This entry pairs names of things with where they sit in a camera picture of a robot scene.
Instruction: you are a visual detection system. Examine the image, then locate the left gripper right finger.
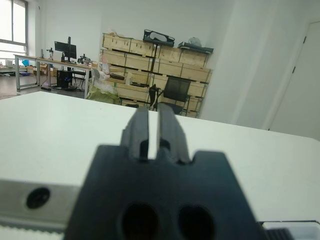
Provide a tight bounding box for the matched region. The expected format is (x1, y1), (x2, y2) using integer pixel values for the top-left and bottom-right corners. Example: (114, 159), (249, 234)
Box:
(157, 102), (190, 165)

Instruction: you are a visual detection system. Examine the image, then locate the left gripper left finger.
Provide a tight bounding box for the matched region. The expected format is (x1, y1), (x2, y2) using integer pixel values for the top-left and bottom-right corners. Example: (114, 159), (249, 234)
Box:
(119, 105), (151, 161)

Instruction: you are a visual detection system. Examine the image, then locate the plywood crate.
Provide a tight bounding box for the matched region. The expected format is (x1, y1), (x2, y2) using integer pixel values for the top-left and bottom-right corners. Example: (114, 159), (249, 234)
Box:
(101, 49), (128, 66)
(158, 45), (182, 63)
(154, 58), (184, 75)
(179, 48), (210, 68)
(189, 81), (210, 98)
(114, 81), (151, 102)
(102, 32), (133, 50)
(125, 53), (155, 72)
(181, 63), (213, 83)
(129, 38), (159, 57)
(129, 71), (153, 88)

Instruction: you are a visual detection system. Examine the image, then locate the black upright stand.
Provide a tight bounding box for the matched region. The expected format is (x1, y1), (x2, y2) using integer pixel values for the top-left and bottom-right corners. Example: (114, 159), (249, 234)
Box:
(148, 84), (162, 112)

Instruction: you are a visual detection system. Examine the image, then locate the black mesh office chair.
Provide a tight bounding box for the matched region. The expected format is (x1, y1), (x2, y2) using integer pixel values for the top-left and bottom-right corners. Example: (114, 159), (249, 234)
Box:
(159, 76), (193, 116)

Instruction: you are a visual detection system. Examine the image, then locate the olive green bag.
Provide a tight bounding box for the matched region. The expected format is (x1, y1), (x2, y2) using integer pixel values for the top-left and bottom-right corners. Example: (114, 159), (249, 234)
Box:
(86, 86), (122, 105)

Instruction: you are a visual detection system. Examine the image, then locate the white plastic bag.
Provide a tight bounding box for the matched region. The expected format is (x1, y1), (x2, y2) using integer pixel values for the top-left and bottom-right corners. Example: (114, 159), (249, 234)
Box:
(91, 68), (120, 95)

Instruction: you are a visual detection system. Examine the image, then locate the pink white carton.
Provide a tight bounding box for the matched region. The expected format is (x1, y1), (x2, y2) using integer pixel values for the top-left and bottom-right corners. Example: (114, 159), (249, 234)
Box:
(99, 54), (111, 73)

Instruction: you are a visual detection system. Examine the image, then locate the black computer tower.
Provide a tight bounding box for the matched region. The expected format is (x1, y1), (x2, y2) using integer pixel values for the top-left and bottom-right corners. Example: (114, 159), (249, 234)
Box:
(56, 69), (74, 89)

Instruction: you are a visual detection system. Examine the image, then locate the black flat case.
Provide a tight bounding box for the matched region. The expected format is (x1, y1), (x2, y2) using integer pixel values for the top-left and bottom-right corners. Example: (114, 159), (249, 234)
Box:
(177, 41), (215, 54)

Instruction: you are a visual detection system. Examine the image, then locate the crumpled clear plastic bag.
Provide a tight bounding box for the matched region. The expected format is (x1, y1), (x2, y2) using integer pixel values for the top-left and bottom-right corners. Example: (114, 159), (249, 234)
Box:
(187, 36), (203, 47)

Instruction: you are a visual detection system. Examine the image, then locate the black computer monitor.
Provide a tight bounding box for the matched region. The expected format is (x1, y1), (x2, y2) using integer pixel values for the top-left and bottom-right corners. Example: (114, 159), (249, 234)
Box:
(54, 36), (78, 63)

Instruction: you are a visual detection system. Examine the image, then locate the long white desk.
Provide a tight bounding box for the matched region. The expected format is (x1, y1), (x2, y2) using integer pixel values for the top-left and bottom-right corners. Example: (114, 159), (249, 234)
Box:
(14, 53), (99, 100)

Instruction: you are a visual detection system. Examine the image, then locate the white door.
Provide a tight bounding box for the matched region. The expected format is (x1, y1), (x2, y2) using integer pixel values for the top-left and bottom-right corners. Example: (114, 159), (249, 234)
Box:
(269, 20), (320, 140)

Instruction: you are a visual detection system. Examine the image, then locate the large window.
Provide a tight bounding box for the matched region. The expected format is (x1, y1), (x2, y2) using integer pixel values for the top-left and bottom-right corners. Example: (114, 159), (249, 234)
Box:
(0, 0), (30, 55)

